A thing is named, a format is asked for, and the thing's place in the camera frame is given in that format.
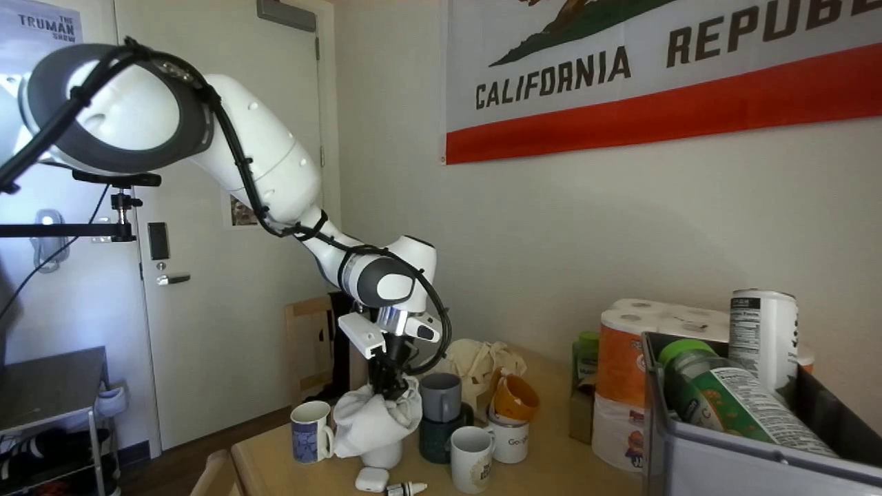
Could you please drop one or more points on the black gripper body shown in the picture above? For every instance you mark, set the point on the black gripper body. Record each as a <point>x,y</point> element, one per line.
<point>394,347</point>

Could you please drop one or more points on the white towel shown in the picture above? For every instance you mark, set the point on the white towel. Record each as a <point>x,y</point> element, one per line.
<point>365,421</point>

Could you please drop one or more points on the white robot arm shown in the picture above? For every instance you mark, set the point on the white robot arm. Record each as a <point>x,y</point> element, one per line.
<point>122,112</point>

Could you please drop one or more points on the dark grey mug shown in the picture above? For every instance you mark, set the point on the dark grey mug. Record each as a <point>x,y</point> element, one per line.
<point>438,396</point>

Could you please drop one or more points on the large white mug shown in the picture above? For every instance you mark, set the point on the large white mug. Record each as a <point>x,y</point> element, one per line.
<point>383,455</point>

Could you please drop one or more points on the white blue patterned mug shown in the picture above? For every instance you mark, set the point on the white blue patterned mug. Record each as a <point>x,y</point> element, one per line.
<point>311,436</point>

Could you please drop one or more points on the white printed mug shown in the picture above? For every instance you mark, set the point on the white printed mug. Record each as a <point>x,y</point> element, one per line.
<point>470,458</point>

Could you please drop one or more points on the yellow orange mug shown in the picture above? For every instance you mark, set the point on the yellow orange mug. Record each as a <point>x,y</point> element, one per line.
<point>512,399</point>

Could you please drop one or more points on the small white mug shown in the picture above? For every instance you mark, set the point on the small white mug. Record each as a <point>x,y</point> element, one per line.
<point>511,442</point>

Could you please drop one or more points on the paper towel roll pack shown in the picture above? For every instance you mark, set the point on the paper towel roll pack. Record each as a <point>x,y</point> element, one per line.
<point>617,421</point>

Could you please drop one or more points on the cream canvas bag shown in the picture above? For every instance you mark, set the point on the cream canvas bag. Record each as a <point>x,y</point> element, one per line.
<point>481,364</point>

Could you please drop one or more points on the white earbuds case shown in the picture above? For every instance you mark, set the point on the white earbuds case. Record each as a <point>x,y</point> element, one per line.
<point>373,482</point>

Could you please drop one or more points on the white door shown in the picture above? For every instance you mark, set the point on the white door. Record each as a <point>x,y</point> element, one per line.
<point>216,302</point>

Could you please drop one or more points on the green bottle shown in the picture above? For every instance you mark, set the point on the green bottle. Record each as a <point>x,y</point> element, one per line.
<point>584,359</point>

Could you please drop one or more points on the grey storage bin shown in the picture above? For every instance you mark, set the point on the grey storage bin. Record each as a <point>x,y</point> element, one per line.
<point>697,462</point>

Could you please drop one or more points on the California Republic flag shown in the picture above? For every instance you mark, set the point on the California Republic flag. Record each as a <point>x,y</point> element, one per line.
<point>533,79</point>

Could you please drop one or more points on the black metal cart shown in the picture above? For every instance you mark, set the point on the black metal cart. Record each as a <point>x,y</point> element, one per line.
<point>44,392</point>

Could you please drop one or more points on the green wipes canister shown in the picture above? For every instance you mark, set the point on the green wipes canister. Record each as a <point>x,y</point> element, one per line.
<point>712,392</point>

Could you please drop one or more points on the white supplement bottle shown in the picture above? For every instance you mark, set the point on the white supplement bottle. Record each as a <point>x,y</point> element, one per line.
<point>765,331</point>

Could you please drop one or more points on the black camera tripod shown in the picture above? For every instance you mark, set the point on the black camera tripod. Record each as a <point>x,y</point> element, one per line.
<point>111,218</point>

